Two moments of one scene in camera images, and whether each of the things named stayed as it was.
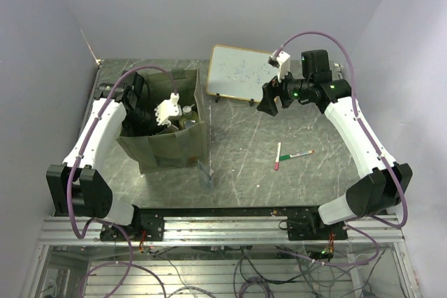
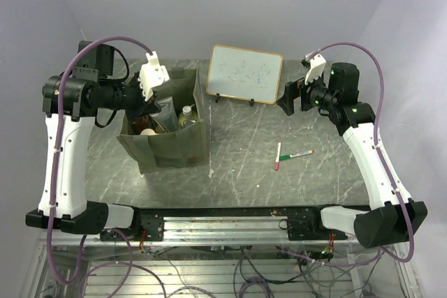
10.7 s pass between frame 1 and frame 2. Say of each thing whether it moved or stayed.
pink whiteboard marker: stayed
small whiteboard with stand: stayed
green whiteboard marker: stayed
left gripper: moved
